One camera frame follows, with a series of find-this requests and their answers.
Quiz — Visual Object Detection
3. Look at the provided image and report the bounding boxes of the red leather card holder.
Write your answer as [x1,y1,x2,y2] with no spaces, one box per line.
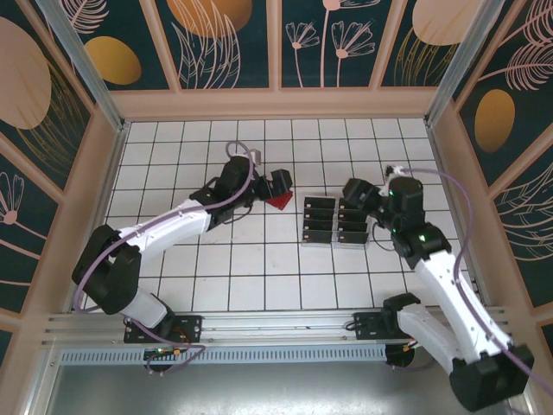
[264,188,296,212]

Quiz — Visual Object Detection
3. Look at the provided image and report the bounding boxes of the grey metal sheet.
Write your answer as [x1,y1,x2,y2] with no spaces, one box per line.
[25,361,531,415]

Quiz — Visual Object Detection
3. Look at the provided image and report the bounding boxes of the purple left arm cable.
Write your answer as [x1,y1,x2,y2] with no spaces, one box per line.
[71,140,258,376]

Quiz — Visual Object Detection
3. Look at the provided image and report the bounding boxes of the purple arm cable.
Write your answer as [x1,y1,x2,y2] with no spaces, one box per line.
[71,140,258,376]
[386,167,553,415]

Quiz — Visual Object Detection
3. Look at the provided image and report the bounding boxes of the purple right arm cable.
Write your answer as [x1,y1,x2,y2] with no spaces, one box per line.
[386,167,553,415]

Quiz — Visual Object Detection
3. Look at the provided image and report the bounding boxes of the aluminium table edge rail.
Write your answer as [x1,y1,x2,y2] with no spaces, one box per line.
[425,123,492,309]
[64,123,130,315]

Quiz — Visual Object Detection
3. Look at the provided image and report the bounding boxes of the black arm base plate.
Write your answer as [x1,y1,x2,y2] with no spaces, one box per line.
[352,310,403,342]
[124,314,204,345]

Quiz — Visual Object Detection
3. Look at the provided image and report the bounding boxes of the aluminium frame beam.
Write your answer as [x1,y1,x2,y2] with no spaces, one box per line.
[41,304,513,347]

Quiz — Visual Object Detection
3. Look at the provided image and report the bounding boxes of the aluminium corner post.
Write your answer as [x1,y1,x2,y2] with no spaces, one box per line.
[34,0,132,133]
[423,0,509,129]

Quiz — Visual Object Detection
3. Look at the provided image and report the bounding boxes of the slotted grey cable duct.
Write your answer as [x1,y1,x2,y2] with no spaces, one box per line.
[59,344,389,365]

